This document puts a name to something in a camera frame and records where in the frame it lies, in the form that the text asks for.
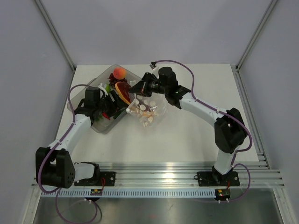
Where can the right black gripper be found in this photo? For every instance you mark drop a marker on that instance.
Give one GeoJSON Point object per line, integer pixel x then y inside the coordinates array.
{"type": "Point", "coordinates": [142, 87]}

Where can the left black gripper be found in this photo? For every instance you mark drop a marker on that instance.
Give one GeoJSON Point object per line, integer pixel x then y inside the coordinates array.
{"type": "Point", "coordinates": [117, 105]}

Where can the red orange meat slab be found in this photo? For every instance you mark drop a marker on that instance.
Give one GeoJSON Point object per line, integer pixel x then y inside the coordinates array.
{"type": "Point", "coordinates": [122, 89]}

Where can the clear zip top bag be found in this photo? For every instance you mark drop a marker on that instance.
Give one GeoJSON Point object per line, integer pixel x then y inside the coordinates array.
{"type": "Point", "coordinates": [149, 111]}

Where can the green cucumber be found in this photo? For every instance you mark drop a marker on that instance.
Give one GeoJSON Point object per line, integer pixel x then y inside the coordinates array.
{"type": "Point", "coordinates": [118, 114]}

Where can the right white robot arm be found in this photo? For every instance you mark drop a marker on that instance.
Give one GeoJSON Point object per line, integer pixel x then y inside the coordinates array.
{"type": "Point", "coordinates": [229, 129]}

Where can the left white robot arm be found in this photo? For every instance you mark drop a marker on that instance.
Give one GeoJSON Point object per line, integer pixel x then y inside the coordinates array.
{"type": "Point", "coordinates": [54, 167]}

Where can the clear plastic food bin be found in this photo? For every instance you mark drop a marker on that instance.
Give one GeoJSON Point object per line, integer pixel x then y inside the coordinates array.
{"type": "Point", "coordinates": [87, 101]}

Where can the green lime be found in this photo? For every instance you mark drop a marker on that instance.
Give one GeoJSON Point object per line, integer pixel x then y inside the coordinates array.
{"type": "Point", "coordinates": [108, 88]}

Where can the orange peach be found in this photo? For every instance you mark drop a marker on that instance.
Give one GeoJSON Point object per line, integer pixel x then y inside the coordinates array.
{"type": "Point", "coordinates": [119, 73]}

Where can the dark red grape bunch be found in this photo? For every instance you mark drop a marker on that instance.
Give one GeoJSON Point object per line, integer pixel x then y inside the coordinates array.
{"type": "Point", "coordinates": [113, 80]}

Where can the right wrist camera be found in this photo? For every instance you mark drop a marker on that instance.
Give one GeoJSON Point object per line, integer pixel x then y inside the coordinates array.
{"type": "Point", "coordinates": [155, 68]}

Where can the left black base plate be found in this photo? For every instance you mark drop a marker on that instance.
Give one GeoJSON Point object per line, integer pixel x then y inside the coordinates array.
{"type": "Point", "coordinates": [106, 178]}

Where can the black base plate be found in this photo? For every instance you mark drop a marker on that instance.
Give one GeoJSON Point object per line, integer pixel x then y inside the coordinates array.
{"type": "Point", "coordinates": [210, 179]}
{"type": "Point", "coordinates": [106, 178]}

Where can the white slotted cable duct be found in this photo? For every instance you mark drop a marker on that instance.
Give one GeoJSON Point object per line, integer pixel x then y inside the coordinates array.
{"type": "Point", "coordinates": [140, 193]}

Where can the left aluminium frame post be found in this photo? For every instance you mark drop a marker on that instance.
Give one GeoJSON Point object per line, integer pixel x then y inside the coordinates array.
{"type": "Point", "coordinates": [50, 25]}

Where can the aluminium frame post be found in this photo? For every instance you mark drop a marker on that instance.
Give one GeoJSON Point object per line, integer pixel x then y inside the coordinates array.
{"type": "Point", "coordinates": [50, 25]}
{"type": "Point", "coordinates": [260, 27]}

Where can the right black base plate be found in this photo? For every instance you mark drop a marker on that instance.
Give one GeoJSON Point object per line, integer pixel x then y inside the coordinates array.
{"type": "Point", "coordinates": [210, 179]}

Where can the aluminium mounting rail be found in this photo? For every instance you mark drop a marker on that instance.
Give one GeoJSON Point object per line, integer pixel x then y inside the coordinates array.
{"type": "Point", "coordinates": [181, 174]}

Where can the right aluminium frame post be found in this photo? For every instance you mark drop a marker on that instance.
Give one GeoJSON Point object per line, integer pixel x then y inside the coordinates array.
{"type": "Point", "coordinates": [260, 27]}

